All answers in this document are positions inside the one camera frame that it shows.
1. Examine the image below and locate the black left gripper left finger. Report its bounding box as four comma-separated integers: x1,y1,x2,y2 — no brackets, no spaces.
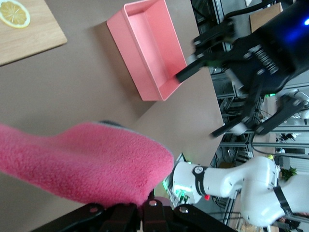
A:
31,204,143,232

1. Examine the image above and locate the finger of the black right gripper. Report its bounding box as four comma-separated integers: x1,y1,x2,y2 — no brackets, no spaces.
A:
175,20,236,83
210,91,309,138

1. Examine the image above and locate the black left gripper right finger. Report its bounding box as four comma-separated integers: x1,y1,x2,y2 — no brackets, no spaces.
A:
142,197,232,232

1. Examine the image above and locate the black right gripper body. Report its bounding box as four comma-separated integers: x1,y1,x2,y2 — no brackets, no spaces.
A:
231,0,309,95

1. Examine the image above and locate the pink fleece cloth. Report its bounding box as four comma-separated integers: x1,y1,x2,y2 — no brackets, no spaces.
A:
0,120,175,209

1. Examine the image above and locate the brown cardboard box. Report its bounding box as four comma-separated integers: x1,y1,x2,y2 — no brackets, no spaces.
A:
249,2,283,33

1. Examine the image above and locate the green plant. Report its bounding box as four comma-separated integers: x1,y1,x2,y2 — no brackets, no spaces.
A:
281,166,298,181

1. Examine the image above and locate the pink plastic bin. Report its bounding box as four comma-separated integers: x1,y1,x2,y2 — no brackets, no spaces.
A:
106,0,188,102

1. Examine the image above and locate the wooden cutting board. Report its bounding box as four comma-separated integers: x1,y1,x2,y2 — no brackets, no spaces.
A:
0,0,68,67

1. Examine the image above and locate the lemon slice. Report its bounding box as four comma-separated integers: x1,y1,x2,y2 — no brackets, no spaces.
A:
0,0,31,29

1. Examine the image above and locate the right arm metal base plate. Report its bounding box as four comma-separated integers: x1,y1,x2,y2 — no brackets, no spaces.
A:
164,152,194,203

